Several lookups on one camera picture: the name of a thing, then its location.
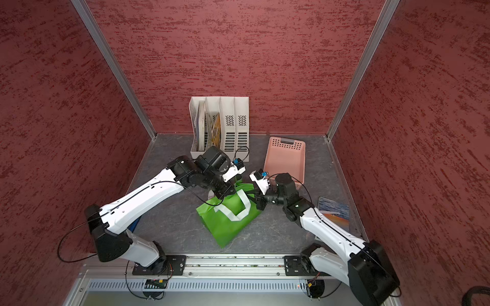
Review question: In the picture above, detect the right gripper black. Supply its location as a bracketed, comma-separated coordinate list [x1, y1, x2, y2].
[242, 185, 287, 211]

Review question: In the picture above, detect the green insulated delivery bag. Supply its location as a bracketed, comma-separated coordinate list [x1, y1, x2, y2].
[196, 181, 262, 248]

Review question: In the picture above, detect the pink perforated plastic basket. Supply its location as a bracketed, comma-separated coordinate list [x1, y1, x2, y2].
[263, 136, 306, 189]

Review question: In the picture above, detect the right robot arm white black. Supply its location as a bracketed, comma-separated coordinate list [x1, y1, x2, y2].
[250, 171, 400, 305]

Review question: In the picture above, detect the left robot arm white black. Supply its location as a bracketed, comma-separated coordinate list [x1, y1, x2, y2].
[85, 146, 245, 275]

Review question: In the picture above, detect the yellow book in organizer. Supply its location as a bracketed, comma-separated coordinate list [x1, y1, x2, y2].
[211, 113, 222, 148]

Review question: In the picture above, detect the white file organizer rack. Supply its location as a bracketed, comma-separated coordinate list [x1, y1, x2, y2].
[189, 96, 250, 162]

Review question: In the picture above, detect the blue paperback book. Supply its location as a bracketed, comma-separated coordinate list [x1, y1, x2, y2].
[318, 197, 350, 232]

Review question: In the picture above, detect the blue black stapler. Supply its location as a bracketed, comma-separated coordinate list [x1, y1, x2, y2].
[128, 218, 141, 233]

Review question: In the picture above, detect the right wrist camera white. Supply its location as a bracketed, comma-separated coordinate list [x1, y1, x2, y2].
[250, 169, 270, 195]

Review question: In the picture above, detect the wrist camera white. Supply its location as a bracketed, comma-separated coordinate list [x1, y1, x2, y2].
[250, 169, 270, 195]
[222, 158, 246, 182]

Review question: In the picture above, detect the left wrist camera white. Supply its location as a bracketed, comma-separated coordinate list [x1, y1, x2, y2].
[222, 158, 246, 182]

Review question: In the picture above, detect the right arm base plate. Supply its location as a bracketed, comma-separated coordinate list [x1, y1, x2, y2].
[283, 255, 330, 279]

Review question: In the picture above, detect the aluminium mounting rail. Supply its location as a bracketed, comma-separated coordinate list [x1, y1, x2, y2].
[78, 253, 391, 280]

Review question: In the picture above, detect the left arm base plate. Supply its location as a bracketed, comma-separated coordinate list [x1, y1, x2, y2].
[132, 255, 187, 277]

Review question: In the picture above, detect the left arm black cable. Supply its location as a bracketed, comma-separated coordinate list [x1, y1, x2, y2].
[56, 146, 250, 301]

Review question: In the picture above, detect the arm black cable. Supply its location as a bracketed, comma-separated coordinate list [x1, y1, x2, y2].
[56, 146, 250, 301]
[267, 173, 403, 300]

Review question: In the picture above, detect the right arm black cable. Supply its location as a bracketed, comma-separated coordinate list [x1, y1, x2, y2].
[267, 173, 403, 300]

